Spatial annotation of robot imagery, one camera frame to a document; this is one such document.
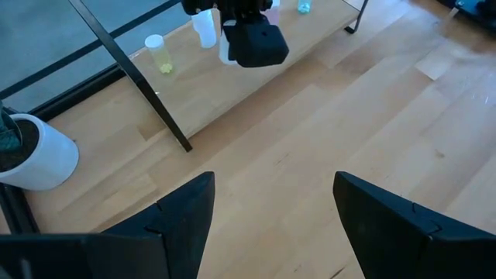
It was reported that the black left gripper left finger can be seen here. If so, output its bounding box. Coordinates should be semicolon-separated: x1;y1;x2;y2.
101;171;216;279

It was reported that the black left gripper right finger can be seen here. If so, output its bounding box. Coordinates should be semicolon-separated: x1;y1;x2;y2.
332;171;496;279

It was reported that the pink medicine bottle white cap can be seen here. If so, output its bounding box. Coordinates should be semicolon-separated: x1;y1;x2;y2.
264;0;281;26

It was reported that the yellow medicine bottle white cap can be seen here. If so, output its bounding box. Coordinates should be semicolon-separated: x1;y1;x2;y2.
144;33;174;74

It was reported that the white round plant pot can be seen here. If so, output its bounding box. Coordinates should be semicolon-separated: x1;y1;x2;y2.
0;112;81;191

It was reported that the green succulent plant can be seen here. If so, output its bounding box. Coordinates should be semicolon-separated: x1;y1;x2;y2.
0;101;22;154

